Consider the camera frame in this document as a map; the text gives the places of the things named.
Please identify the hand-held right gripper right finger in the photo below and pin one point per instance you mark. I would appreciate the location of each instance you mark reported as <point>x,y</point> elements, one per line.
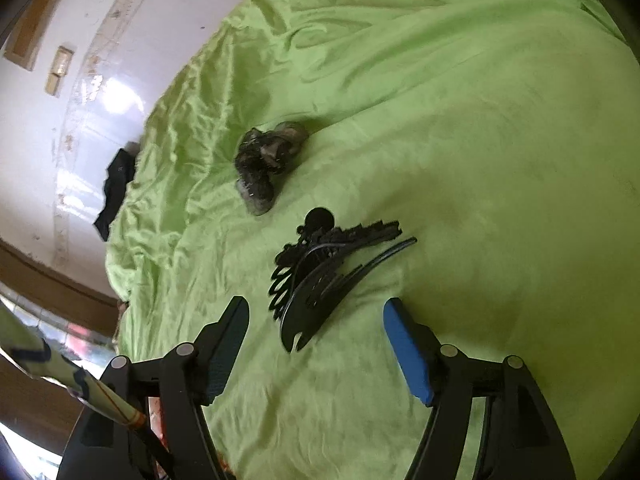
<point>410,355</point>

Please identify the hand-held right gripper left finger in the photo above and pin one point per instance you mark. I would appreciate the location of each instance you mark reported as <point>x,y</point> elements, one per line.
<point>225,350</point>

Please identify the black hair claw clip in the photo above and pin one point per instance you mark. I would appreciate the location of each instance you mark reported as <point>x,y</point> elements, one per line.
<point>320,270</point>

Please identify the wooden door with glass pane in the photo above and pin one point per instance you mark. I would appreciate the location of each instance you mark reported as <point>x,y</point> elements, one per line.
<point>55,285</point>

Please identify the dark patterned scrunchie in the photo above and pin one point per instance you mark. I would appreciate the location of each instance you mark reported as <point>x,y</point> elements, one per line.
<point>267,160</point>

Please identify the black cloth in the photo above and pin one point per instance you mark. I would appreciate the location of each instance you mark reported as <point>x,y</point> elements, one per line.
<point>116,185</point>

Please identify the green blanket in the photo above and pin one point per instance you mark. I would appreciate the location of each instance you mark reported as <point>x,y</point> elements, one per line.
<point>400,135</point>

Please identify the tan wall plate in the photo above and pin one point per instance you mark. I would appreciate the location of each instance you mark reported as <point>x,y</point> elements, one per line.
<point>60,70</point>

